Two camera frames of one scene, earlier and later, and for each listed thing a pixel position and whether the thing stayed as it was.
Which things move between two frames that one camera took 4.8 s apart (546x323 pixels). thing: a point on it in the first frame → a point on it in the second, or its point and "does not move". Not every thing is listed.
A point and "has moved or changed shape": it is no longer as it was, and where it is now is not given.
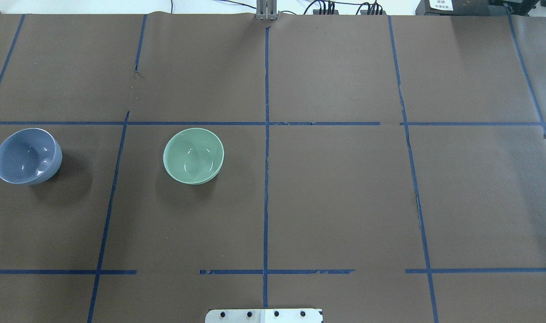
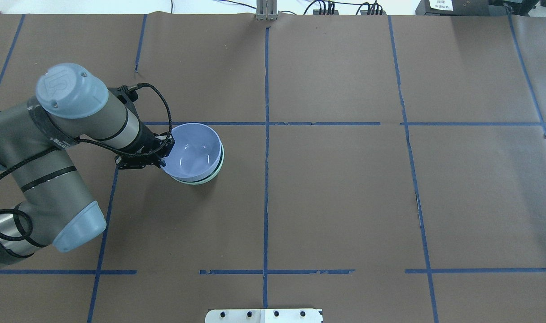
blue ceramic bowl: x=28 y=156 has moved or changed shape
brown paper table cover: x=385 y=168 does not move
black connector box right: x=372 y=12 does not move
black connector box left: x=325 y=12 does not move
